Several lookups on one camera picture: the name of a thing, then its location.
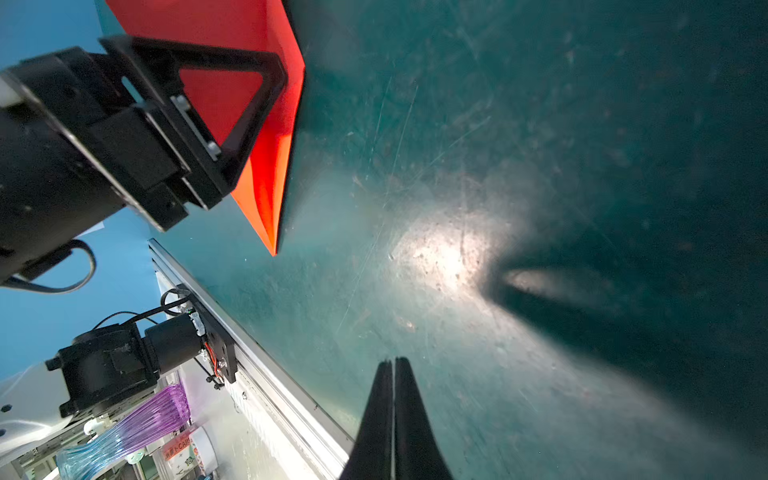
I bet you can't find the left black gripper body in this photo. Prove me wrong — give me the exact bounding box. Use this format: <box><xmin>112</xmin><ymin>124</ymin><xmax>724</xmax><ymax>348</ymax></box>
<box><xmin>1</xmin><ymin>47</ymin><xmax>188</xmax><ymax>231</ymax></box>

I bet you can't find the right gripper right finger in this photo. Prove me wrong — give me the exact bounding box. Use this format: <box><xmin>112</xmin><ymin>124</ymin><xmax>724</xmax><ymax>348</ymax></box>
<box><xmin>394</xmin><ymin>357</ymin><xmax>453</xmax><ymax>479</ymax></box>

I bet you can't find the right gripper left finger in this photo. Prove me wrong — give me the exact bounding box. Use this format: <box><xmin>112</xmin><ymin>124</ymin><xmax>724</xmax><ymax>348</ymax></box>
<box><xmin>340</xmin><ymin>360</ymin><xmax>393</xmax><ymax>480</ymax></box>

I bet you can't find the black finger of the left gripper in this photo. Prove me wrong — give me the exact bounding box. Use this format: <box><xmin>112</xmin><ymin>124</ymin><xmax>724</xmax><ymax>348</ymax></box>
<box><xmin>100</xmin><ymin>35</ymin><xmax>287</xmax><ymax>210</ymax></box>

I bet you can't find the red square paper sheet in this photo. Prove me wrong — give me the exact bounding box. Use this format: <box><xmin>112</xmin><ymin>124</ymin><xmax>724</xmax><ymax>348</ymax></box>
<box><xmin>104</xmin><ymin>0</ymin><xmax>307</xmax><ymax>257</ymax></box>

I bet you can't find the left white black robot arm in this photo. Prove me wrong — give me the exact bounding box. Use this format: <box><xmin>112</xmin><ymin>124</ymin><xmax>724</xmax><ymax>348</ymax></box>
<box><xmin>1</xmin><ymin>35</ymin><xmax>287</xmax><ymax>463</ymax></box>

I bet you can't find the purple ribbed plastic vase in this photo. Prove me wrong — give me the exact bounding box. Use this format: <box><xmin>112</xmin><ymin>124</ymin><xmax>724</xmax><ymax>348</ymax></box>
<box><xmin>56</xmin><ymin>384</ymin><xmax>190</xmax><ymax>480</ymax></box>

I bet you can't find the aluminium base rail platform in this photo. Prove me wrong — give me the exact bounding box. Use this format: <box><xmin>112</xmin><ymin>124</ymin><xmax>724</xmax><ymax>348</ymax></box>
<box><xmin>149</xmin><ymin>240</ymin><xmax>353</xmax><ymax>479</ymax></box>

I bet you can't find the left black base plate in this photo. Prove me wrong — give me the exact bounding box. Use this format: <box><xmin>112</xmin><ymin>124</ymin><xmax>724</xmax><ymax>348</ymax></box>
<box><xmin>191</xmin><ymin>298</ymin><xmax>238</xmax><ymax>384</ymax></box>

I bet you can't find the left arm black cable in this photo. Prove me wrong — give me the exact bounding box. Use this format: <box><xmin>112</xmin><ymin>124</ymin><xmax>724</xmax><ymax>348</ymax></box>
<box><xmin>0</xmin><ymin>238</ymin><xmax>98</xmax><ymax>296</ymax></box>

